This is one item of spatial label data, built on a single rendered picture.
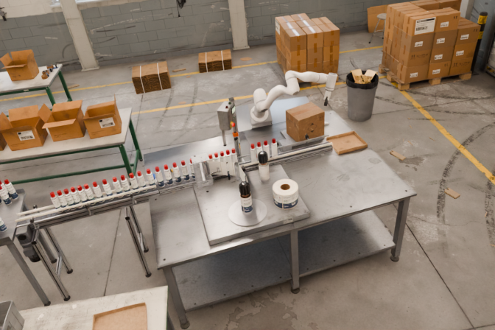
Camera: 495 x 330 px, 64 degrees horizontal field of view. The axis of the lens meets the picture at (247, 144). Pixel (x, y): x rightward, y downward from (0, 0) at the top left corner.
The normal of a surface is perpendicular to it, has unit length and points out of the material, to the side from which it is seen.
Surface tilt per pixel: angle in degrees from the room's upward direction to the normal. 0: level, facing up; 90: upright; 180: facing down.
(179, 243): 0
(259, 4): 90
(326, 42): 90
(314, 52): 88
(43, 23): 90
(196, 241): 0
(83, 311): 0
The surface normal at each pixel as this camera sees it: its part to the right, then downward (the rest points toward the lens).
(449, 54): 0.21, 0.54
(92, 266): -0.09, -0.82
